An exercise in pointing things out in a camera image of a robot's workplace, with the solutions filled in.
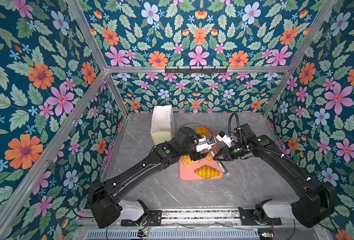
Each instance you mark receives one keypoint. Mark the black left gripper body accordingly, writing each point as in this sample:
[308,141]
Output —
[192,148]

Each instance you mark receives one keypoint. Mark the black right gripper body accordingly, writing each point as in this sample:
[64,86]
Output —
[232,152]

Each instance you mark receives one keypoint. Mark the sesame seeded oval bread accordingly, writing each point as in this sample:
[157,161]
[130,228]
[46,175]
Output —
[209,156]

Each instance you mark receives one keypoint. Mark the steel tongs with white tips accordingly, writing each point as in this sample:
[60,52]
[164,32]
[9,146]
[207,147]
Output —
[221,165]

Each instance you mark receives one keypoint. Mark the golden croissant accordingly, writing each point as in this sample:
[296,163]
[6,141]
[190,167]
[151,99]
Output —
[207,172]

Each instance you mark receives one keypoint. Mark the white and green paper bag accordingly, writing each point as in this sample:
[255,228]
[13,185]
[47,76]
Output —
[162,126]

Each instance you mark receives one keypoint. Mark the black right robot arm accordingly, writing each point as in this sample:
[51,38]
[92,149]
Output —
[316,199]

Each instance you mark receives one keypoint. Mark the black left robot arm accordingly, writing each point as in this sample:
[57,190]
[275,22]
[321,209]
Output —
[105,198]

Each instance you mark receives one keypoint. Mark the yellow toast loaf bread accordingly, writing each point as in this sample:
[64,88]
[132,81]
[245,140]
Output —
[203,131]

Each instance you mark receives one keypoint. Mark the flat glazed pastry bread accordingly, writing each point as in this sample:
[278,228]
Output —
[187,161]

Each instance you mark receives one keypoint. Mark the pink silicone tray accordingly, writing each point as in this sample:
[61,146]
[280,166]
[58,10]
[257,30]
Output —
[187,173]

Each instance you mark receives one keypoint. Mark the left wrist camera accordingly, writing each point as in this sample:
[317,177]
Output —
[204,143]

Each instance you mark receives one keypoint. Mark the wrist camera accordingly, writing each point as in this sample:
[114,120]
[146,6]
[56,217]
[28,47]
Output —
[224,138]
[204,143]

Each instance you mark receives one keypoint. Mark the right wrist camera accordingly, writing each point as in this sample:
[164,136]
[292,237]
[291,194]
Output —
[224,138]

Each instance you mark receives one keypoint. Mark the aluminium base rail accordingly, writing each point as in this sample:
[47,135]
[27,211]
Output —
[223,223]

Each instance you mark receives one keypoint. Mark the black hook rail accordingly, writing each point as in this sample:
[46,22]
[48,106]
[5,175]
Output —
[196,70]

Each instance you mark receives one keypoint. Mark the aluminium frame post right rear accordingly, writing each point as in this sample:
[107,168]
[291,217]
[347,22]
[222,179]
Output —
[316,25]

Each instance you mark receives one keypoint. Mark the aluminium frame post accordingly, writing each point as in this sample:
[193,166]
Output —
[316,25]
[83,24]

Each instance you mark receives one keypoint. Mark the aluminium frame post left rear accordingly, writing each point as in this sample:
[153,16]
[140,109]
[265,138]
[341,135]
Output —
[83,24]

